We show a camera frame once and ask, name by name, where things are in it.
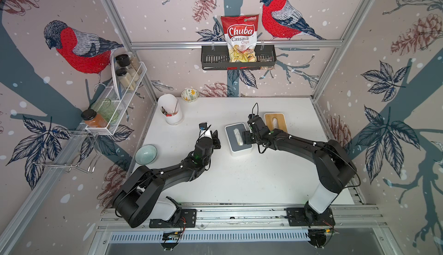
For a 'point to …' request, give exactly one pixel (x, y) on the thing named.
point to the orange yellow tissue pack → (275, 124)
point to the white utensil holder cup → (169, 105)
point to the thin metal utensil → (177, 104)
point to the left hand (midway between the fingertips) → (218, 128)
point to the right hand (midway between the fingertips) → (247, 133)
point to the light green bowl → (145, 154)
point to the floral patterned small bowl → (190, 94)
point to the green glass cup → (104, 107)
